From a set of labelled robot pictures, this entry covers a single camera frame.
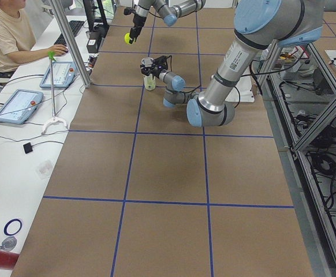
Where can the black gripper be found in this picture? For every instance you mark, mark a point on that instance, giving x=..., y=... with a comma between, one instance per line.
x=135, y=22
x=153, y=71

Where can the yellow tennis ball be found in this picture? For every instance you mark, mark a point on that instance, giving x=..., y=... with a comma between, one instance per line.
x=128, y=39

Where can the white tennis ball can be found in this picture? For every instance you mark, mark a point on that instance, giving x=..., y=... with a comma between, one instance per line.
x=147, y=65

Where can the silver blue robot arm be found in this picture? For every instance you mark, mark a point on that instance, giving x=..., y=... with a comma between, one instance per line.
x=256, y=25
x=169, y=14

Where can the black box with label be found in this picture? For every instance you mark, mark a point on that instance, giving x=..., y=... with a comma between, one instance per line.
x=94, y=41

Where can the black monitor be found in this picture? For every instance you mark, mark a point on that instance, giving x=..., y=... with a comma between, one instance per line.
x=95, y=15

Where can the teach pendant far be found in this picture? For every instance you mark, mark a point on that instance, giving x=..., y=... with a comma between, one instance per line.
x=63, y=75

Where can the teach pendant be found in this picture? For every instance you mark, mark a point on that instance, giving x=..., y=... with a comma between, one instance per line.
x=63, y=75
x=20, y=106

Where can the reacher grabber tool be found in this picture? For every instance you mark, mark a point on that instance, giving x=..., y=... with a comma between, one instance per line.
x=54, y=118

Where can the seated man beige shirt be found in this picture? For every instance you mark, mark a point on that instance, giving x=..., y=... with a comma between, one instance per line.
x=17, y=39

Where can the teach pendant near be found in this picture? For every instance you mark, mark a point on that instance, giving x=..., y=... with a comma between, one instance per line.
x=20, y=106

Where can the small black square device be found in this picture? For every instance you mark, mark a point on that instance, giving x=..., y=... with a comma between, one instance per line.
x=28, y=148

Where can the metal can lid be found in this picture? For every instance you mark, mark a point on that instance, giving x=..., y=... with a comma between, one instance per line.
x=8, y=244

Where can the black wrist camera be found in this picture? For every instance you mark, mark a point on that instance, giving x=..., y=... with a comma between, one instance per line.
x=161, y=62

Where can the aluminium frame post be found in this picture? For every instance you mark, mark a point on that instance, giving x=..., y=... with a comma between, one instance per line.
x=64, y=26

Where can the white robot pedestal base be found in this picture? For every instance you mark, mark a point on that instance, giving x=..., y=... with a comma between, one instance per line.
x=242, y=91

